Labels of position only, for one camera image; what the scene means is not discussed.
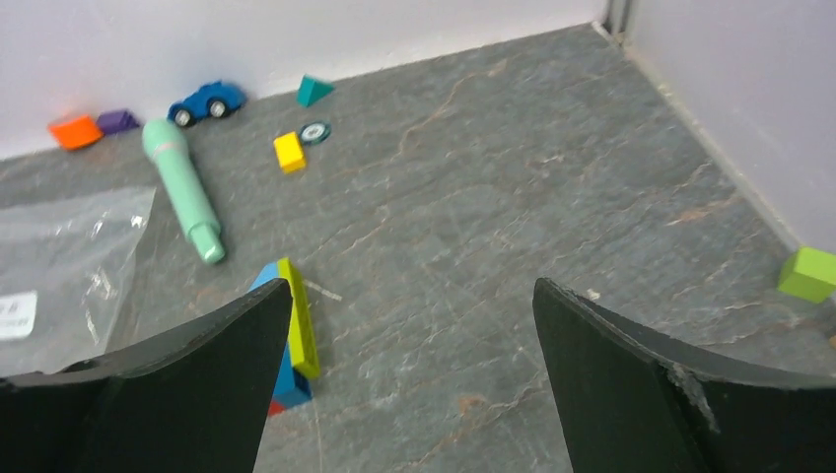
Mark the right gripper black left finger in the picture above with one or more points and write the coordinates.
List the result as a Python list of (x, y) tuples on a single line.
[(191, 399)]

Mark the teal round token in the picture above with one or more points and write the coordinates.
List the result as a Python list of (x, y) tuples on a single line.
[(314, 133)]

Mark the teal triangle block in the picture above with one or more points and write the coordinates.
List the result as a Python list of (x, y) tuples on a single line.
[(312, 90)]

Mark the clear zip top bag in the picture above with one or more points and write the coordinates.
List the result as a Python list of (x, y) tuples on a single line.
[(66, 268)]

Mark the mint green toy microphone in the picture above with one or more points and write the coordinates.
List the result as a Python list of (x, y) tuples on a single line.
[(167, 149)]

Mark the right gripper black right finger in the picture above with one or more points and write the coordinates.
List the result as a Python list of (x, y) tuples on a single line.
[(632, 399)]

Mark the purple small block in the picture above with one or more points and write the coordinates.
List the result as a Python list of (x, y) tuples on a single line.
[(117, 121)]

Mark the yellow small brick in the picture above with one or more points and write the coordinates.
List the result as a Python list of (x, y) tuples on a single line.
[(289, 152)]

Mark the blue toy car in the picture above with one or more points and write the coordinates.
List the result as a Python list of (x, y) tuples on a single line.
[(216, 100)]

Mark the lime green cube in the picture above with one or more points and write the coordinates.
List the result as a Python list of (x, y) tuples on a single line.
[(808, 274)]

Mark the blue green red block stack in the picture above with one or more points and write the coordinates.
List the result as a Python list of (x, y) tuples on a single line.
[(300, 363)]

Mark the orange half-round block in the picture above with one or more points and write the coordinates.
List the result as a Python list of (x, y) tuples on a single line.
[(75, 132)]

